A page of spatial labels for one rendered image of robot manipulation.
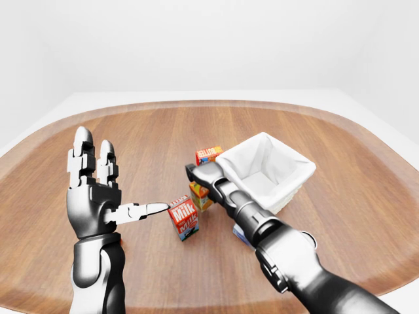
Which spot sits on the orange red butter box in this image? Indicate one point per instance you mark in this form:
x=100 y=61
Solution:
x=206 y=154

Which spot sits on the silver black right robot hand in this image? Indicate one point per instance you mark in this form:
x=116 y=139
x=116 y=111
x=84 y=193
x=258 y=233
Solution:
x=281 y=248

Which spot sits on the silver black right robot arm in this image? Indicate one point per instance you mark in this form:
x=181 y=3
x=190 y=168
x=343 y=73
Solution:
x=334 y=291

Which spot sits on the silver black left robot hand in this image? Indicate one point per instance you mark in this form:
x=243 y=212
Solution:
x=85 y=209

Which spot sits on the red white milk carton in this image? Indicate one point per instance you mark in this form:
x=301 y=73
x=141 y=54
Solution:
x=184 y=218

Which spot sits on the orange juice carton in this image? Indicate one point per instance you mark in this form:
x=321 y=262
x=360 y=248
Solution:
x=198 y=197

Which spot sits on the white cloth-lined basket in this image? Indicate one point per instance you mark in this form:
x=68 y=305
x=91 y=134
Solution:
x=262 y=170

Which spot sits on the white blue box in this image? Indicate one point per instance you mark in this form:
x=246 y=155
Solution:
x=240 y=236

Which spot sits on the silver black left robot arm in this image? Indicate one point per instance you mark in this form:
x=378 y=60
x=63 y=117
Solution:
x=95 y=278

